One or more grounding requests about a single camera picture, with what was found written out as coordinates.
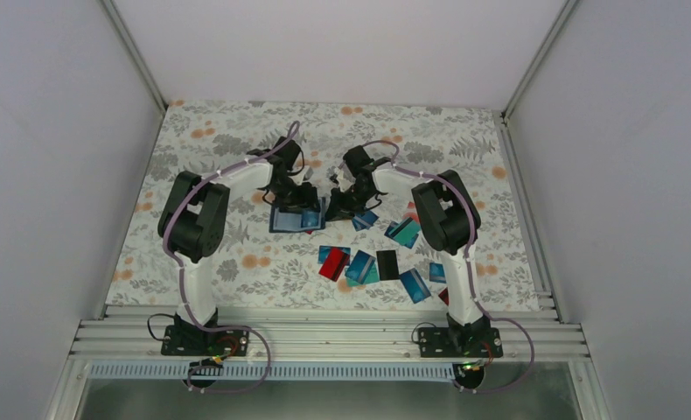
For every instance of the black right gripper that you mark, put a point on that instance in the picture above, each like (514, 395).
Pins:
(338, 207)

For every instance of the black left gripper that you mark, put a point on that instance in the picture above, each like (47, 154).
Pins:
(304, 201)

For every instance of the blue logo card front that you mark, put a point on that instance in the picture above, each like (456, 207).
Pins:
(310, 219)

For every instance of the blue denim card holder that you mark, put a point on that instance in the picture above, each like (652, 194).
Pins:
(281, 222)

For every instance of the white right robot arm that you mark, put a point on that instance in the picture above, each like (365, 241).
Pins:
(448, 220)

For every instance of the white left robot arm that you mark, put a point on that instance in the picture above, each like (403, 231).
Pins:
(194, 218)

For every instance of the blue card with silver stripe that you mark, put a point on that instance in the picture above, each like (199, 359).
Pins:
(364, 221)

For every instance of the blue card with logo centre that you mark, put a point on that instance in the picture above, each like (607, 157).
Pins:
(323, 252)

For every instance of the blue card under teal card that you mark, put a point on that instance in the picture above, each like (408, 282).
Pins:
(388, 234)

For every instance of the red card centre pile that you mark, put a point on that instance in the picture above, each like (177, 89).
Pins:
(335, 263)

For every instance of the blue striped card pile centre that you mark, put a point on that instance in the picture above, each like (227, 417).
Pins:
(361, 264)

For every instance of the teal green card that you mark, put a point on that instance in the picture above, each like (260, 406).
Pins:
(404, 232)

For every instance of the black card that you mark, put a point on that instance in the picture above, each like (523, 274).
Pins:
(387, 263)

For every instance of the teal card in pile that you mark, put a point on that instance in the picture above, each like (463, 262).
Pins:
(372, 277)

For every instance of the blue card right of pile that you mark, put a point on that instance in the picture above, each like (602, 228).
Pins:
(414, 285)

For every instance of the blue card lower right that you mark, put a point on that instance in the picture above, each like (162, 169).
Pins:
(437, 273)

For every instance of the red card lower right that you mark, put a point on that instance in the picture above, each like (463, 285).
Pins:
(444, 296)

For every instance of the floral patterned table mat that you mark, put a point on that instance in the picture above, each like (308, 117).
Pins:
(255, 268)

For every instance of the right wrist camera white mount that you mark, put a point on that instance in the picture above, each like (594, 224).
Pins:
(338, 174)

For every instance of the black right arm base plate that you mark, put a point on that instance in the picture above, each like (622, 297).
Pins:
(441, 342)

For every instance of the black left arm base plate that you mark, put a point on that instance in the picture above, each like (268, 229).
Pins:
(187, 340)

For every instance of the aluminium rail frame front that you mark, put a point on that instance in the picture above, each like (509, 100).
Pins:
(321, 335)

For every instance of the grey slotted cable duct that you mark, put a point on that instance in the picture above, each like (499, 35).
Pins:
(282, 371)

